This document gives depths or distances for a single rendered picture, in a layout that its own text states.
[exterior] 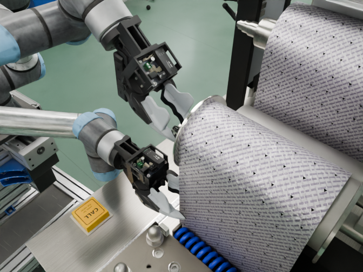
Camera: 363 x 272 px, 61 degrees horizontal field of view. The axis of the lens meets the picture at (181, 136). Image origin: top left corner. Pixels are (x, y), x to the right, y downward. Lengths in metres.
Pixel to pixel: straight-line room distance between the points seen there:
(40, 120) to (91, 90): 1.98
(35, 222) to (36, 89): 1.53
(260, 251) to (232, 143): 0.19
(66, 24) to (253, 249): 0.52
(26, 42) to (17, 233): 1.31
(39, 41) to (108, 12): 0.15
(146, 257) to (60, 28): 0.47
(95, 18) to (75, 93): 2.34
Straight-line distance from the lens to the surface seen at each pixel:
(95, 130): 0.74
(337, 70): 0.58
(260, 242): 0.54
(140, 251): 0.68
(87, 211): 0.88
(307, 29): 0.61
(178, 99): 0.57
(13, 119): 0.92
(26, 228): 1.81
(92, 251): 0.85
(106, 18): 0.55
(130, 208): 0.89
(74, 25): 0.65
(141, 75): 0.53
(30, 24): 0.63
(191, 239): 0.67
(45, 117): 0.91
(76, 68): 3.21
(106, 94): 2.80
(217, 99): 0.55
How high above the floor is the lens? 1.64
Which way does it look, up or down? 45 degrees down
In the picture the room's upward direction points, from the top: straight up
